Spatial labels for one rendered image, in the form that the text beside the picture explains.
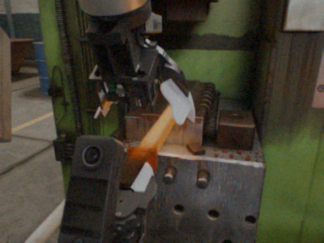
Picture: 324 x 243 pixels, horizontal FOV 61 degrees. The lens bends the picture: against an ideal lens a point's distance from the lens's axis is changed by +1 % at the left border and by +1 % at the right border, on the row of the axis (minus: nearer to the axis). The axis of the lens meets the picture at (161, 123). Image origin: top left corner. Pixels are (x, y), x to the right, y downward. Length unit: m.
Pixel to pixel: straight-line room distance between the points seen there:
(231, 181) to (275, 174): 0.25
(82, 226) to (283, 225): 0.79
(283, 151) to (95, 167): 0.66
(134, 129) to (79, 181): 0.44
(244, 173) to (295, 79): 0.29
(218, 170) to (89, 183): 0.41
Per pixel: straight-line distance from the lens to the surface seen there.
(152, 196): 0.33
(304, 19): 0.76
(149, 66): 0.32
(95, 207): 0.27
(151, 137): 0.48
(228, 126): 0.66
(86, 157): 0.27
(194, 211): 0.71
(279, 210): 0.95
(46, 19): 0.92
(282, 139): 0.84
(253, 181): 0.66
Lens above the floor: 1.20
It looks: 20 degrees down
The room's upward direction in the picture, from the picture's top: straight up
